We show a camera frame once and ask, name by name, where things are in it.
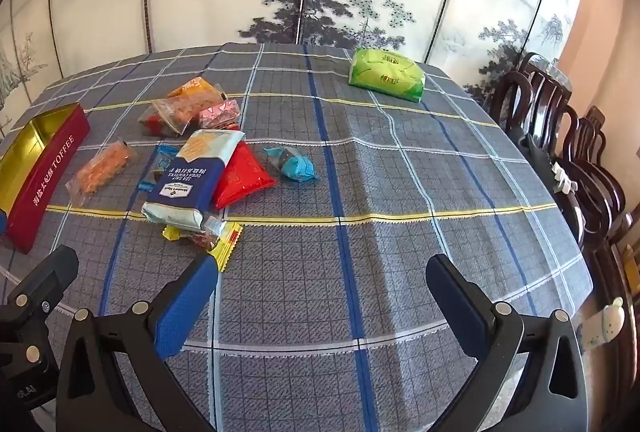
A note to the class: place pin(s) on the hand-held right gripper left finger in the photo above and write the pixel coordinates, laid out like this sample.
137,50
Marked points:
185,307

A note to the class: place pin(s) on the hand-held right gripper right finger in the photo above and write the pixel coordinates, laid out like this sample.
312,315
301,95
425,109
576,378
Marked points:
460,307

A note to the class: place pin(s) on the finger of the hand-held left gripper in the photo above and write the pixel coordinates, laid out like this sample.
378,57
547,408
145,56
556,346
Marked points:
50,274

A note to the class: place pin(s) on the clear snack packet yellow ends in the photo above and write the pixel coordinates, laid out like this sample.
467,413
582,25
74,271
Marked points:
227,244

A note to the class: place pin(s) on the red tin box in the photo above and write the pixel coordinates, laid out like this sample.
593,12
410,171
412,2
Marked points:
45,177

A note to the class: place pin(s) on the clear packet of orange bars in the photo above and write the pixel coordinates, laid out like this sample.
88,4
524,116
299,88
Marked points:
100,169

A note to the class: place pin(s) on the small blue candy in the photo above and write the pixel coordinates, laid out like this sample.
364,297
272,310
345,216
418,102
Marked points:
161,158
147,186

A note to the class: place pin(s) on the blue and white cracker pack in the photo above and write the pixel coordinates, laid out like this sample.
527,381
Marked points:
192,171

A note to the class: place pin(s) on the teal candy packet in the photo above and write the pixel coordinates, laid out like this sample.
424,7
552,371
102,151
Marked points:
295,166

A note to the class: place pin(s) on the dark snack packet red label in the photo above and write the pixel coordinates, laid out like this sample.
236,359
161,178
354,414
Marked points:
150,124

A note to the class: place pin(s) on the pink patterned snack packet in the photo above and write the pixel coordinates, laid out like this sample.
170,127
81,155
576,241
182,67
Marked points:
220,114

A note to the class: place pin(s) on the clear packet of fried snacks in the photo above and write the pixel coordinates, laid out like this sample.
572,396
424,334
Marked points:
187,109

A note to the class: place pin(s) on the orange snack packet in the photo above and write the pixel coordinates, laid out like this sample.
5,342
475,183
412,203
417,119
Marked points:
192,87

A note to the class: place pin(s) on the plaid tablecloth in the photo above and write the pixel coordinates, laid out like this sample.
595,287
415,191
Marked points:
350,262

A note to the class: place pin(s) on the dark wooden furniture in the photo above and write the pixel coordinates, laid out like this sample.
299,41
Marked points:
617,272

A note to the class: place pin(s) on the white glove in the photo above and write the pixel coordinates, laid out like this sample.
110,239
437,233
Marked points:
561,177

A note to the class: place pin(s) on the dark wooden chair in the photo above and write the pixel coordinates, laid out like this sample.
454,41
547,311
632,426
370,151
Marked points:
595,146
530,81

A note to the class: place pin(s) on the green tissue pack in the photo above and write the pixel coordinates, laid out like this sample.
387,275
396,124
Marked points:
385,74

